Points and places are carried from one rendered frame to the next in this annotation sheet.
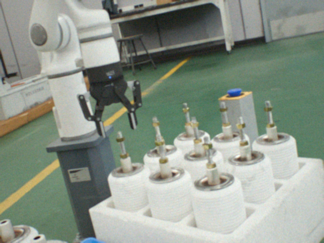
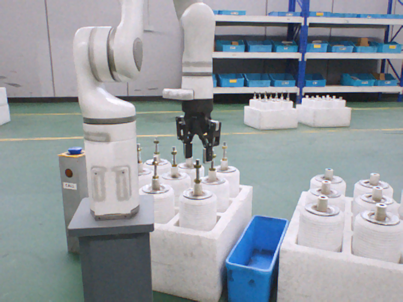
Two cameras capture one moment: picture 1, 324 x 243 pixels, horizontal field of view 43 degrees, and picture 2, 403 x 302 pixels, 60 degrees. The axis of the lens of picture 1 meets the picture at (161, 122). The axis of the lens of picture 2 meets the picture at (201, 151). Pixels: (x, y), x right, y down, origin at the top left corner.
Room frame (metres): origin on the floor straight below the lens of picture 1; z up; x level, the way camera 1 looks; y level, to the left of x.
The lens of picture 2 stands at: (1.21, 0.86, 0.56)
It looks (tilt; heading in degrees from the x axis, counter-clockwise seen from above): 14 degrees down; 246
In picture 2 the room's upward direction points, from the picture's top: straight up
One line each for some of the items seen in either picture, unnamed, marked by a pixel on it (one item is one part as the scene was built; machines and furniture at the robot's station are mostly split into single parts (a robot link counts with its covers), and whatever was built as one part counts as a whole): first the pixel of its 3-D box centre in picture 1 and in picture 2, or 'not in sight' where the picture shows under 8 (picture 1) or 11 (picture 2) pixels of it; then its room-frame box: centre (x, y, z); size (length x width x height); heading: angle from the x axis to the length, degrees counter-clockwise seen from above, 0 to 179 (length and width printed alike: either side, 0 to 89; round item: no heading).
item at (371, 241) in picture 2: not in sight; (375, 256); (0.58, 0.39, 0.16); 0.10 x 0.10 x 0.18
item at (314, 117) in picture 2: not in sight; (321, 115); (-1.37, -1.87, 0.09); 0.39 x 0.39 x 0.18; 77
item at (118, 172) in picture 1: (127, 170); (197, 194); (0.88, 0.10, 0.25); 0.08 x 0.08 x 0.01
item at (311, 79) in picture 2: not in sight; (309, 79); (-2.89, -3.84, 0.36); 0.50 x 0.38 x 0.21; 75
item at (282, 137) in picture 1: (272, 139); (156, 162); (0.88, -0.24, 0.25); 0.08 x 0.08 x 0.01
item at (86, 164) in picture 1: (93, 185); (119, 278); (1.10, 0.23, 0.15); 0.15 x 0.15 x 0.30; 74
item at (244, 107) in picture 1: (243, 148); (79, 202); (1.14, -0.22, 0.16); 0.07 x 0.07 x 0.31; 46
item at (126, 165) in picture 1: (126, 165); (197, 189); (0.88, 0.10, 0.26); 0.02 x 0.02 x 0.03
